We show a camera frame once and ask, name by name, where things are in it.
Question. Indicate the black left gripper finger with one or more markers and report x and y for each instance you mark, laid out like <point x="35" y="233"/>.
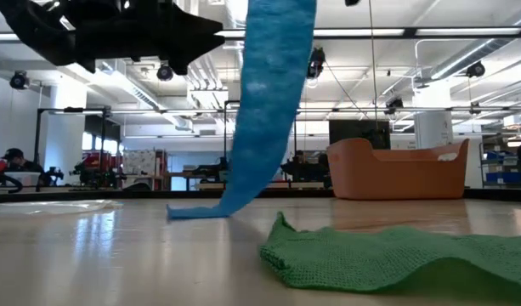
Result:
<point x="198" y="36"/>

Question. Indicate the blue elastic bandage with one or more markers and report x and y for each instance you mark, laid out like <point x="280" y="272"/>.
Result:
<point x="268" y="85"/>

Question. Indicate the clear plastic zip bag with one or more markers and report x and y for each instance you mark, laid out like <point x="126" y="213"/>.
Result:
<point x="52" y="207"/>

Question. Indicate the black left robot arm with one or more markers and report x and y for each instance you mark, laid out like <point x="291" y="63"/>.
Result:
<point x="30" y="25"/>

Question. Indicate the green knit bandage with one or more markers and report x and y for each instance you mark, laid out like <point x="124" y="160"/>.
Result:
<point x="370" y="259"/>

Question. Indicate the black hanging ceiling reel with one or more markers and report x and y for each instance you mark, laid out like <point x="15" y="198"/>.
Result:
<point x="394" y="104"/>
<point x="476" y="69"/>
<point x="165" y="72"/>
<point x="316" y="61"/>
<point x="20" y="80"/>

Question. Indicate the black monitor screen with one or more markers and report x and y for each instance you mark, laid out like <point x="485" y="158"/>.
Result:
<point x="349" y="129"/>

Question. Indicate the white patterned board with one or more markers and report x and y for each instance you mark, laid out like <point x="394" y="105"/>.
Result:
<point x="139" y="162"/>

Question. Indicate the red tool cart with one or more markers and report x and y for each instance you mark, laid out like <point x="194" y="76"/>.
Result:
<point x="94" y="161"/>

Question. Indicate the white round column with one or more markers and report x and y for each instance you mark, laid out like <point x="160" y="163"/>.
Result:
<point x="433" y="123"/>

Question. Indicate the orange plastic tub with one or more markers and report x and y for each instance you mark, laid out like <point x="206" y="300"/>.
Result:
<point x="396" y="178"/>

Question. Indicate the shelf with blue bins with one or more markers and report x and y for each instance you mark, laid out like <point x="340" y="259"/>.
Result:
<point x="502" y="176"/>

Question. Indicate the black overhead frame bar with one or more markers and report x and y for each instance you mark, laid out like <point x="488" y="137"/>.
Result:
<point x="409" y="32"/>

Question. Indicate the black table edge rail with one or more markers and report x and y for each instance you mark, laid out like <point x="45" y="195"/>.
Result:
<point x="294" y="193"/>

